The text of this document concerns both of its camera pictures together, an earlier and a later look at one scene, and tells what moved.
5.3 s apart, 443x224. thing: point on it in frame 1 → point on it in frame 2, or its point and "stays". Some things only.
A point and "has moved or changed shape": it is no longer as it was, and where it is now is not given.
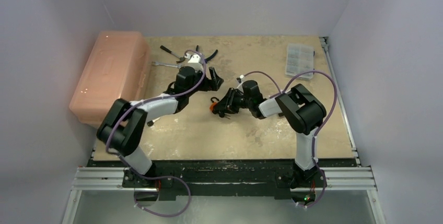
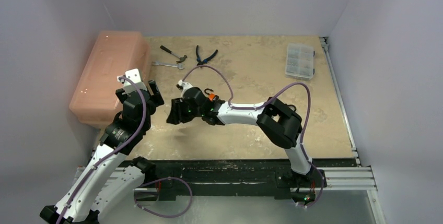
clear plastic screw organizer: x=300 y=58 stays
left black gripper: x=211 y=85 → x=157 y=98
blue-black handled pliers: x=209 y=58 stays
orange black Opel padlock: x=212 y=105 has moved or changed shape
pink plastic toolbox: x=117 y=68 stays
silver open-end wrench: x=155 y=63 stays
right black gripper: x=229 y=101 → x=182 y=108
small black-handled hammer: x=182 y=58 stays
